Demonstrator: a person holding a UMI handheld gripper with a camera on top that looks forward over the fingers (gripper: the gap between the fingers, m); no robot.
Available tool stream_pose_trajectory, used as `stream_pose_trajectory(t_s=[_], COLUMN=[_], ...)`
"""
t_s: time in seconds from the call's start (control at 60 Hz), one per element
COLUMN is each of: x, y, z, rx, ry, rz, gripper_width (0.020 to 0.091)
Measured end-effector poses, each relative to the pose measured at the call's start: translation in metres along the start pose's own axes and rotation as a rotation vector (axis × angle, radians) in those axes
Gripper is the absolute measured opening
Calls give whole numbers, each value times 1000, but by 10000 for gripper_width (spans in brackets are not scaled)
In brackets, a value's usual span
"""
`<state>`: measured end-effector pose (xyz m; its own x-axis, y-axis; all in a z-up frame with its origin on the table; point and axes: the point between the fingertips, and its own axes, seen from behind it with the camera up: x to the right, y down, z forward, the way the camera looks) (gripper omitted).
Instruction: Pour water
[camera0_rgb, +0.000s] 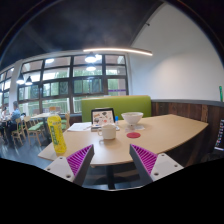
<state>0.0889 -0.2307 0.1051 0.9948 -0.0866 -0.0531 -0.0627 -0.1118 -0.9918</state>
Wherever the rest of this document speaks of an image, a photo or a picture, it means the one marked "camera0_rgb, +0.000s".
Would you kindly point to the white paper sheet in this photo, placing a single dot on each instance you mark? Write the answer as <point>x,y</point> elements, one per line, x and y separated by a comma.
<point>79,127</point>

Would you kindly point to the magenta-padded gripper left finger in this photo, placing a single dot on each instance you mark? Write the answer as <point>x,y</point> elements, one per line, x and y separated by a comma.
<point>77,160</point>

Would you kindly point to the black-framed window wall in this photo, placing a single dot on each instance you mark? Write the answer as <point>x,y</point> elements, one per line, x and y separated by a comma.
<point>60,88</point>

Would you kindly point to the small black box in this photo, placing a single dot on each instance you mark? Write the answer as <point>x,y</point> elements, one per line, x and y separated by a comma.
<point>95,126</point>

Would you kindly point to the wooden chairs with green seats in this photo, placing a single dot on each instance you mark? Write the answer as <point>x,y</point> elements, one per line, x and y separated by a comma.
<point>33,128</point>

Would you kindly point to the white ribbed mug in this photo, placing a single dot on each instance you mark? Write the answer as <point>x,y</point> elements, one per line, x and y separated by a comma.
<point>108,131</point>

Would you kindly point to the white bowl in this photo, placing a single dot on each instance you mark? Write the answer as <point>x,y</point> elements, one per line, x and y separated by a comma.
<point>132,117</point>

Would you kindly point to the yellow drink bottle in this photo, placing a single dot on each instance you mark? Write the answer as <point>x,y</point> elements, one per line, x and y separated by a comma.
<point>57,136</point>

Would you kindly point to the black-framed tablet with pictures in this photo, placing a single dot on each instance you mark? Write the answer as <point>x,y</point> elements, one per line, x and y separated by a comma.
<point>102,117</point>

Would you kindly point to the flat round red coaster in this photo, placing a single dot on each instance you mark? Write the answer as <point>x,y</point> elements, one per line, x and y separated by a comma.
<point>133,135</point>

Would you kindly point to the green upholstered bench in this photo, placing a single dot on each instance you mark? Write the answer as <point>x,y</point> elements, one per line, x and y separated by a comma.
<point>133,104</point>

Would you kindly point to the light wooden dining table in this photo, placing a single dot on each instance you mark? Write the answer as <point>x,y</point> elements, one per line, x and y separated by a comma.
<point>42,116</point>

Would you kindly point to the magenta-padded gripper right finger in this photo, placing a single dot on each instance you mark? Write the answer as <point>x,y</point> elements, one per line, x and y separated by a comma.
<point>146,160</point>

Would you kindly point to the small blue-capped bottle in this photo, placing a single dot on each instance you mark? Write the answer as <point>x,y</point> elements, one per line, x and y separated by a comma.
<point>116,121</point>

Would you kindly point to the person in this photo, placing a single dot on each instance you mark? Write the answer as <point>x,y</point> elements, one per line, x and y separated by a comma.
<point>15,115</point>
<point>3,112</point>

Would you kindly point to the curved linear ceiling light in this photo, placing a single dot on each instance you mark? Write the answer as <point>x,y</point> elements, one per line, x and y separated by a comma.
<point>116,50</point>

